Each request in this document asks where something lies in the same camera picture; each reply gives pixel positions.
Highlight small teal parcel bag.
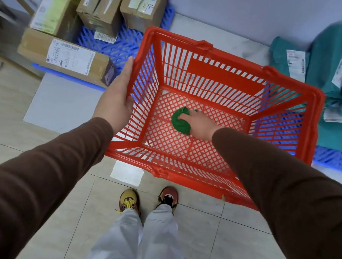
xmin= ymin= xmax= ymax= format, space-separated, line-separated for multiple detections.
xmin=266 ymin=36 xmax=312 ymax=84

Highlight blue plastic pallet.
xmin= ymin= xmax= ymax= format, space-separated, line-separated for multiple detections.
xmin=29 ymin=0 xmax=177 ymax=100
xmin=249 ymin=83 xmax=342 ymax=173

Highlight person's white trousers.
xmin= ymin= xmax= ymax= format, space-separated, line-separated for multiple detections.
xmin=82 ymin=195 xmax=196 ymax=259

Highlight long cardboard box white label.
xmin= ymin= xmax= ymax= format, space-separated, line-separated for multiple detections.
xmin=14 ymin=27 xmax=121 ymax=90

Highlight cardboard box handwritten label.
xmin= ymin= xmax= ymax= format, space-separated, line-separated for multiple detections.
xmin=117 ymin=0 xmax=167 ymax=35

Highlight person's yellow red shoe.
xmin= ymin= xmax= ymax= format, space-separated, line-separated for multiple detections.
xmin=117 ymin=188 xmax=143 ymax=216
xmin=156 ymin=185 xmax=180 ymax=214

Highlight person's right yellow red shoe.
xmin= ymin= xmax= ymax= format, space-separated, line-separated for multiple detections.
xmin=156 ymin=185 xmax=180 ymax=214

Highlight red plastic shopping basket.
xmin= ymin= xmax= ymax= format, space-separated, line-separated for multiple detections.
xmin=100 ymin=23 xmax=332 ymax=218

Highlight person's left forearm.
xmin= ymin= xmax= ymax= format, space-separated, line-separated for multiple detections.
xmin=0 ymin=105 xmax=116 ymax=259

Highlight person's right hand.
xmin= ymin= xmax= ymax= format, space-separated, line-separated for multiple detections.
xmin=175 ymin=107 xmax=224 ymax=143

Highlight person's left yellow red shoe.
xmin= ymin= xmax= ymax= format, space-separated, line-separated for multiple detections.
xmin=117 ymin=188 xmax=143 ymax=216

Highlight person's right forearm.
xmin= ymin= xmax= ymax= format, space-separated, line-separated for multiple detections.
xmin=196 ymin=126 xmax=342 ymax=259

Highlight person's left hand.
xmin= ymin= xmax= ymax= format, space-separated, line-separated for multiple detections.
xmin=91 ymin=52 xmax=141 ymax=136

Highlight cardboard box pale green label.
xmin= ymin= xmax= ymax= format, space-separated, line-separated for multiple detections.
xmin=28 ymin=0 xmax=83 ymax=43

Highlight green round cloth pad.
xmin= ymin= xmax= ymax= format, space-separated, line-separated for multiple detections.
xmin=170 ymin=105 xmax=197 ymax=136

